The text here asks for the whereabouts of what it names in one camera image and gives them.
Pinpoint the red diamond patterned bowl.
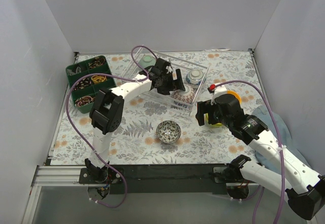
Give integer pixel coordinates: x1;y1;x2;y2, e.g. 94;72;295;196
171;84;195;108

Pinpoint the orange bowl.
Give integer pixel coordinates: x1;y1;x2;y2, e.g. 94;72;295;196
227;90;242;103

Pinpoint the lime green bowl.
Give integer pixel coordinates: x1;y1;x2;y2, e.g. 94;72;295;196
206;121;222;128

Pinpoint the blue patterned white bowl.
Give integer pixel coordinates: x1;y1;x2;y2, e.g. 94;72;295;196
185;69;204;88

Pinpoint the pale green ceramic bowl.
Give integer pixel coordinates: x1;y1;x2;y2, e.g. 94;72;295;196
138;55;156;69

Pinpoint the pink patterned bowl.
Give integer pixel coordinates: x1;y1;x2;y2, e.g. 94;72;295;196
156;120;181;144

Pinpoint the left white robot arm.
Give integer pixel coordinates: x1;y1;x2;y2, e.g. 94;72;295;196
85;58;185;183

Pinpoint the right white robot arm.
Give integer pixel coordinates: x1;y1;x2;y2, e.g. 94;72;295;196
196;93;324;220

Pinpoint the blue cloth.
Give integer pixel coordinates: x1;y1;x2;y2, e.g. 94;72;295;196
252;105;311;174

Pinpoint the green compartment organizer tray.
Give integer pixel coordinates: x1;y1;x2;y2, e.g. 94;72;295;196
66;55;116;114

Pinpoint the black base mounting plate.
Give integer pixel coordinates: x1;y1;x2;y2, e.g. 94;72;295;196
78;165;252;199

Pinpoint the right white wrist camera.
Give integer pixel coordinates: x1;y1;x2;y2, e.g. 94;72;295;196
208;83;228;105

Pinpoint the white wire dish rack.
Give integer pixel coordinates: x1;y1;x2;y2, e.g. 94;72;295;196
121;47;210;112

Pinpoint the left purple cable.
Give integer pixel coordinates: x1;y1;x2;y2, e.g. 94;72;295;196
65;45;158;208

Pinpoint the purple cable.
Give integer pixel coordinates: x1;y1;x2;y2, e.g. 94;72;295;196
65;45;158;208
208;79;285;224

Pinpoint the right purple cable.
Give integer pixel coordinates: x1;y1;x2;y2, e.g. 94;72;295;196
208;79;285;224

